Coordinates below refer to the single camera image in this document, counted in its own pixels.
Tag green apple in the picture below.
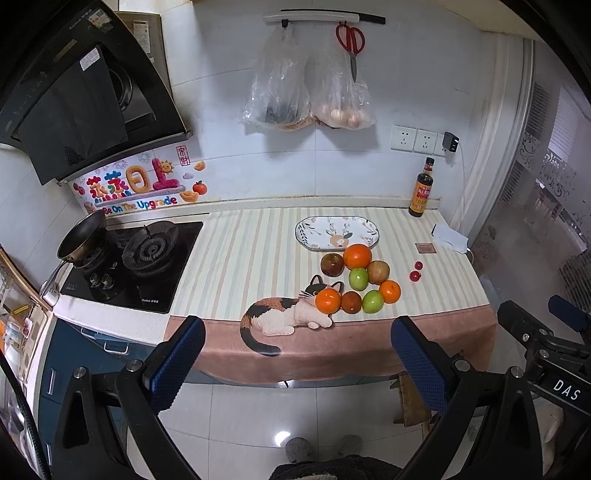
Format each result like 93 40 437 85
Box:
363 290 385 314
349 267 370 292

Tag dark orange fruit front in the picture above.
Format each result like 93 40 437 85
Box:
341 291 363 315

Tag reddish yellow apple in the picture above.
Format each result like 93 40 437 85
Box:
367 260 390 285

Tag large orange top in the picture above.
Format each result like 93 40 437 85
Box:
342 244 372 270

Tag dark red apple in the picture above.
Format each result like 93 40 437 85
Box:
321 253 345 277

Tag wooden stool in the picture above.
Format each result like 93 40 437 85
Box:
390 372 438 439

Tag frosted glass sliding door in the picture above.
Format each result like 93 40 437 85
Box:
450 36 591 296

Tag blue kitchen cabinet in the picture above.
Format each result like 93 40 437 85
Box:
39 321 156 479

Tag white paper tissue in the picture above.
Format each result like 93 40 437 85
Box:
431 223 469 254

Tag black gas stove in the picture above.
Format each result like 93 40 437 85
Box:
60 221 204 314

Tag brown label card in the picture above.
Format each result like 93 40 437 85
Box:
415 242 437 255

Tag black frying pan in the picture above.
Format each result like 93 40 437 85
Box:
39 209 106 297

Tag striped cat tablecloth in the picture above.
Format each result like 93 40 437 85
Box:
165 208 497 384

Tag soy sauce bottle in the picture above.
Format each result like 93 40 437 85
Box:
408 157 435 218

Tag oval floral ceramic plate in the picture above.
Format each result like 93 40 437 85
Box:
294 216 380 252

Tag grey plug charger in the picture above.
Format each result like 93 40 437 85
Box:
442 131 460 153

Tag right plastic bag with eggs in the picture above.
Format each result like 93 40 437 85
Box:
311 41 376 131

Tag black range hood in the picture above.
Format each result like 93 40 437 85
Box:
1 1 189 184

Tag left hanging plastic bag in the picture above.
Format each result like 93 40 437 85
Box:
242 20 312 132

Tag white charger cable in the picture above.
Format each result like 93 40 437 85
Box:
450 149 469 232

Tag right white wall socket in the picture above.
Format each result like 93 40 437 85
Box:
413 129 438 155

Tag white wall socket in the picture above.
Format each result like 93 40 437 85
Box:
413 129 438 155
390 125 418 152

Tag colourful wall sticker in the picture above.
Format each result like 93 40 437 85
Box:
69 144 208 217

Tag left white wall socket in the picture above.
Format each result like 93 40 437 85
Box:
390 125 418 152

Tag red handled scissors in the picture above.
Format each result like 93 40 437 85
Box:
335 22 366 82

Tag white wall hook rail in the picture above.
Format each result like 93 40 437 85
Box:
263 8 387 25

